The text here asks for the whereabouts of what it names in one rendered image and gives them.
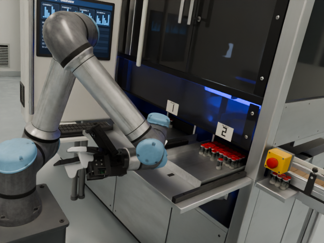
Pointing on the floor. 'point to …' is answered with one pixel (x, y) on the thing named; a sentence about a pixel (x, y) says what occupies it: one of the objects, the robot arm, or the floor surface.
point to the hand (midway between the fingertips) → (58, 155)
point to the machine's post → (270, 113)
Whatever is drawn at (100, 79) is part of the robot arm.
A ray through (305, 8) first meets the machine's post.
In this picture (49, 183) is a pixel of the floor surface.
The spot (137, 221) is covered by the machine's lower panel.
